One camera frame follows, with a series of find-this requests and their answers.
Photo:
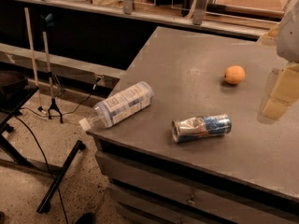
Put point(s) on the blue label plastic bottle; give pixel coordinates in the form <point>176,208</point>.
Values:
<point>118,107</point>

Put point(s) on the grey drawer cabinet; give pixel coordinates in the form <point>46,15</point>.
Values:
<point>150,189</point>

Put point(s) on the black shoe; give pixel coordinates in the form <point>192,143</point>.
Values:
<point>87,218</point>

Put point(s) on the crushed blue silver can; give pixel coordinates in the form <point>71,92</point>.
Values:
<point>200,127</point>

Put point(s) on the white pole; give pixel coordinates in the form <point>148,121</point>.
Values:
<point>33,58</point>

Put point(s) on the background shelf with clutter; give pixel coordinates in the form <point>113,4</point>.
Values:
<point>231,17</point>

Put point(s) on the black tripod stand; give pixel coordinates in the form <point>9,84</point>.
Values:
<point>46,20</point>

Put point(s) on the orange fruit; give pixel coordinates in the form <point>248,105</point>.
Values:
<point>234,74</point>

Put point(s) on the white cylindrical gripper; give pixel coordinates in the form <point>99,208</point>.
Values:
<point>290,36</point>

